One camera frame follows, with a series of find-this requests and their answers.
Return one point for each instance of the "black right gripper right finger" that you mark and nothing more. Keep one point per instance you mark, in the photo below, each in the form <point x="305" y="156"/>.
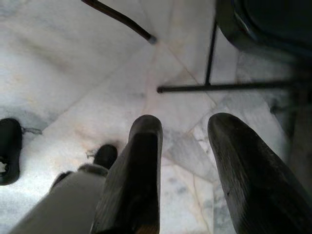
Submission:
<point x="253" y="175"/>

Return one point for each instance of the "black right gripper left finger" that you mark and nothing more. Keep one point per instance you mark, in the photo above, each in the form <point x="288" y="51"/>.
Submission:
<point x="136" y="175"/>

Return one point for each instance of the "robot right foot black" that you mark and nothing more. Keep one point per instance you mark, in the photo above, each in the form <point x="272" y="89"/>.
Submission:
<point x="105" y="156"/>

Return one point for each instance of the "robot foot black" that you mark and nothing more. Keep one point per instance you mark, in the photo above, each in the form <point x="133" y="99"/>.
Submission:
<point x="8" y="151"/>
<point x="105" y="156"/>

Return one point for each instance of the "robot right leg grey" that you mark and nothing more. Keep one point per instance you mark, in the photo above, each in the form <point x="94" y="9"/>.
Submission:
<point x="65" y="202"/>

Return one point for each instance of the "robot left foot black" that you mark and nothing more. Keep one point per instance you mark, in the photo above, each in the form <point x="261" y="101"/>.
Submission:
<point x="8" y="151"/>

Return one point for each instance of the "dark chair seat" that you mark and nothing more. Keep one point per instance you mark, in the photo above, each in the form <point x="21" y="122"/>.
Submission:
<point x="268" y="22"/>

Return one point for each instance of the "dark wooden chair leg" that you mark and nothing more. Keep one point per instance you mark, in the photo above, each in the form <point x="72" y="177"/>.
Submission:
<point x="122" y="17"/>

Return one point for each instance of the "black metal chair frame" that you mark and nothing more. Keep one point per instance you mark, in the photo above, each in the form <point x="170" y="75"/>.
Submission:
<point x="219" y="86"/>

